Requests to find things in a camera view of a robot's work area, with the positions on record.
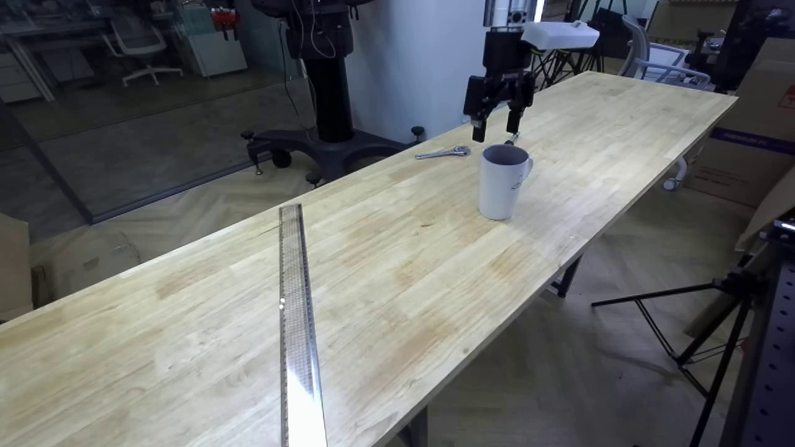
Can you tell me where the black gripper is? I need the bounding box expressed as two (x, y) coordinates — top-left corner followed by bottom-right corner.
(463, 24), (537, 145)

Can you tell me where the white ceramic mug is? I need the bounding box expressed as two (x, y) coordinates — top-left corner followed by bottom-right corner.
(480, 145), (537, 224)

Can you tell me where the metal spoon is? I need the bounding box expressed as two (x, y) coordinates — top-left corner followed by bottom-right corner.
(412, 145), (475, 162)

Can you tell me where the black background tripod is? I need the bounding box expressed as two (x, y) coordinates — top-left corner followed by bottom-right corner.
(530, 0), (634, 97)

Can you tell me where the black table leg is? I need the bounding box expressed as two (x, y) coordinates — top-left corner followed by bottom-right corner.
(552, 254), (586, 301)
(396, 404), (432, 447)

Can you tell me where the large cardboard box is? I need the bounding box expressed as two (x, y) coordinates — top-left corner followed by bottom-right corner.
(683, 34), (795, 212)

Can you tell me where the long metal ruler strip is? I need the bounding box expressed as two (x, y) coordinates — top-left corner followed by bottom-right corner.
(275, 200), (331, 447)

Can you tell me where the leaning cardboard panel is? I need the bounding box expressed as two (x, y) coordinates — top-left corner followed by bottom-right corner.
(732, 163), (795, 255)

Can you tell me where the white cabinet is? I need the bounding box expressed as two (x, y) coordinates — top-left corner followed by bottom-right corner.
(175, 0), (250, 80)

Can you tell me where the black tripod stand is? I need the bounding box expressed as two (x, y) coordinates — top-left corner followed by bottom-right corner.
(589, 245), (776, 447)

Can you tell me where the grey floor mat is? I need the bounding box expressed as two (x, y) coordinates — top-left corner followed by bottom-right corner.
(12, 76), (319, 225)

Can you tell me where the black perforated rack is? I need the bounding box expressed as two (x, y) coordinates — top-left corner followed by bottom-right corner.
(717, 212), (795, 447)

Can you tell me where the white office chair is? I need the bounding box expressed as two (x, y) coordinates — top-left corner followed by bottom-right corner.
(99, 7), (187, 89)

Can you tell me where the grey desk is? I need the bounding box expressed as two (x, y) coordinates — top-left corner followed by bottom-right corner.
(0, 18), (112, 107)

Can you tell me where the small cardboard box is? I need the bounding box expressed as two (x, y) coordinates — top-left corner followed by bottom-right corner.
(0, 212), (35, 323)

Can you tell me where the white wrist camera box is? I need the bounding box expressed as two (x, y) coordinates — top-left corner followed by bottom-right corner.
(522, 19), (602, 51)

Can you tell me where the black wheeled pedestal stand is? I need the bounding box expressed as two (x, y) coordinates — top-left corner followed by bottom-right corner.
(242, 0), (430, 186)

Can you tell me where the white wire chair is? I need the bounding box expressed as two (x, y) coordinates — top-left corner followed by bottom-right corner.
(618, 15), (716, 89)

